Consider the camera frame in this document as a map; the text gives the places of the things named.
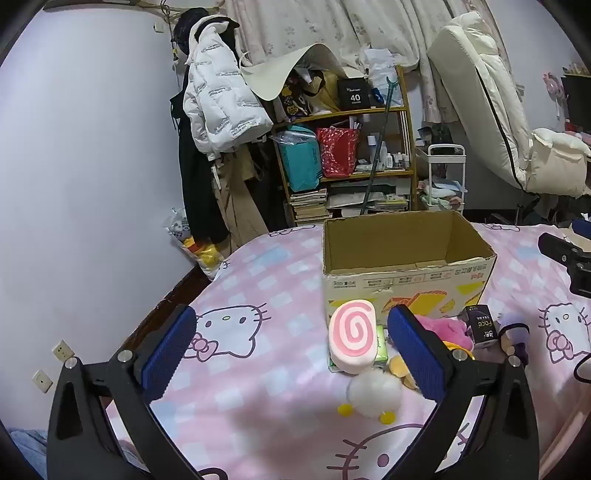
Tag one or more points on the black printed bag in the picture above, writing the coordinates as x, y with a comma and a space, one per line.
298, 97

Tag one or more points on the group of small bottles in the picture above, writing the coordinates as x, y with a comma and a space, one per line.
390, 159

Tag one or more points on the floral curtain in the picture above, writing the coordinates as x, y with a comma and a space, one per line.
369, 23

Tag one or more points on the dark cabinet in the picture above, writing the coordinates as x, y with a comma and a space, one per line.
577, 97

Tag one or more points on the pink swirl roll plush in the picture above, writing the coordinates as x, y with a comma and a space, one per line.
353, 332

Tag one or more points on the blue cloth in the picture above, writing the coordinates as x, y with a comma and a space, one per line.
27, 452

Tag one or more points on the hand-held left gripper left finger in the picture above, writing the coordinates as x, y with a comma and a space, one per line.
171, 355

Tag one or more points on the small purple plush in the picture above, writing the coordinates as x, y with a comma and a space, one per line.
515, 334

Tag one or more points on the cardboard box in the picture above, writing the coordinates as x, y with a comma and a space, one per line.
406, 281

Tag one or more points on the white plastic bag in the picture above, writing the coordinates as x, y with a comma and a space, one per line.
378, 69

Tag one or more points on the pink fan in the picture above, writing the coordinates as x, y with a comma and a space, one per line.
553, 85

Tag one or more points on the wooden bed frame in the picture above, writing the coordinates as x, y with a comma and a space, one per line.
175, 290

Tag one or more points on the teal bag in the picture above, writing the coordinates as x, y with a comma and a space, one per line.
300, 161

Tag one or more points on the wall socket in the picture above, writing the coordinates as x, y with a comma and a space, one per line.
63, 350
42, 381

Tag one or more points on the white duck plush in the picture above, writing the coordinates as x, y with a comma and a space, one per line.
374, 392

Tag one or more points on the stack of books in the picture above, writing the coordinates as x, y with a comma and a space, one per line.
309, 207

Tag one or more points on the plastic bag of toys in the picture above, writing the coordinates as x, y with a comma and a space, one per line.
203, 254

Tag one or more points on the black tissue packet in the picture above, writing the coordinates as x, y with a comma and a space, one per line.
482, 327

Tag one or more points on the red gift bag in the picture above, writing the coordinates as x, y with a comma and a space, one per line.
337, 152

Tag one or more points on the black hanging clothing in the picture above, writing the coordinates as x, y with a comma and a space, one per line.
198, 194

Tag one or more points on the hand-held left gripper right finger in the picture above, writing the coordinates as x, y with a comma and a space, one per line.
415, 355

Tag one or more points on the white trolley cart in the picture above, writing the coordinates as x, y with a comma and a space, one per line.
445, 148

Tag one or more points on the green tissue packet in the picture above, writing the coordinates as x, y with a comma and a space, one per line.
381, 346

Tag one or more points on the yellow bag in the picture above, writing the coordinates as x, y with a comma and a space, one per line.
328, 92

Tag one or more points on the wooden shelf unit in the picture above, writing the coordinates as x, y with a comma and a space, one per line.
392, 109

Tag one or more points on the black cap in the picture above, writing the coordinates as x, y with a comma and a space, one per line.
189, 27

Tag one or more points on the white reclining chair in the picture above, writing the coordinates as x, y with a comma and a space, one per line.
485, 92

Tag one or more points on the pink cat printed blanket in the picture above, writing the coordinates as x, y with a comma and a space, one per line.
277, 286

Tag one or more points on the cream curled mat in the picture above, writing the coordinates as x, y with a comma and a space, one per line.
268, 78

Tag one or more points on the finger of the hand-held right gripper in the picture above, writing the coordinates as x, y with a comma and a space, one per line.
565, 256
582, 227

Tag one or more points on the beige trousers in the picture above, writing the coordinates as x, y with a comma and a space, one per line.
240, 203

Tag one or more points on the pink bear plush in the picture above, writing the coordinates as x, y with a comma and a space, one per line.
448, 330

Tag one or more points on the white puffer jacket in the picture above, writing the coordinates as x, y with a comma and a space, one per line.
221, 92

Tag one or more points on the green pole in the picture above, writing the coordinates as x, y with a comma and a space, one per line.
376, 157

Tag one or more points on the black box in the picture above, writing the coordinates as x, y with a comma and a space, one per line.
354, 94

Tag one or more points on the yellow plush toy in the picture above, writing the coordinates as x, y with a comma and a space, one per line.
398, 367

